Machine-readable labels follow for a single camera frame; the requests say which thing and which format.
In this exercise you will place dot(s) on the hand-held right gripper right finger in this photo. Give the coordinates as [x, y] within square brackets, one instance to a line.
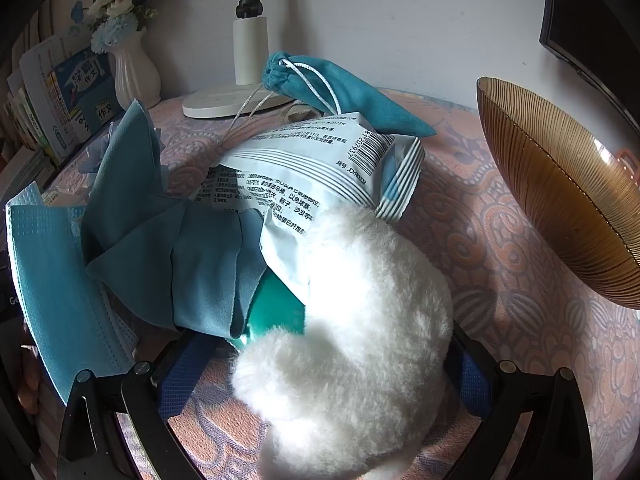
[472, 380]

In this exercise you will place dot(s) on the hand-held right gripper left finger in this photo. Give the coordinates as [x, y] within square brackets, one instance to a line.
[185, 370]

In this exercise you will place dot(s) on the blue face mask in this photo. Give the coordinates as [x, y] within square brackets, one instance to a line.
[55, 285]

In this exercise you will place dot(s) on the green soft pack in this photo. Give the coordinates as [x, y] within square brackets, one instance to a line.
[275, 310]

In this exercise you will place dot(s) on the white plush toy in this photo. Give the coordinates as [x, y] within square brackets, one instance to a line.
[350, 335]

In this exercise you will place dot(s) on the blue-grey cloth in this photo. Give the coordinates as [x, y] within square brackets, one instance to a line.
[150, 240]

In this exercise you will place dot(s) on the amber ribbed glass bowl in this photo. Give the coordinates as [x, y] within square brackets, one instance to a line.
[560, 185]

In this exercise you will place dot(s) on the white printed packet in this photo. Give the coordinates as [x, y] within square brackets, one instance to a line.
[310, 170]

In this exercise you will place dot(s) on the beige cloth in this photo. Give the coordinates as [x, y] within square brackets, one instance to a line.
[302, 111]

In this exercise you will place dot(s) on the person's left hand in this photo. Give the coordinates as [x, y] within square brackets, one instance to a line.
[30, 375]

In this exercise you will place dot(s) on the pink patterned blanket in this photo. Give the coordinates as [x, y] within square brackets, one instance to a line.
[500, 270]

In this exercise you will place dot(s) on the stack of flat books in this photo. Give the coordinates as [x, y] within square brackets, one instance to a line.
[22, 175]

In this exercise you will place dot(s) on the row of upright books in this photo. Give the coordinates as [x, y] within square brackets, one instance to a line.
[75, 95]

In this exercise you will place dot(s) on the white ribbed vase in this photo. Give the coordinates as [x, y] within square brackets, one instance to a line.
[132, 80]

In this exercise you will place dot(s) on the blue and white artificial flowers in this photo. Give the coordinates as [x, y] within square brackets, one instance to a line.
[117, 25]

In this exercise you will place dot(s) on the white desk lamp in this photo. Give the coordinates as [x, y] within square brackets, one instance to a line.
[247, 35]

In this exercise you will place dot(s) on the black monitor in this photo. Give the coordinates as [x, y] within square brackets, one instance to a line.
[600, 20]

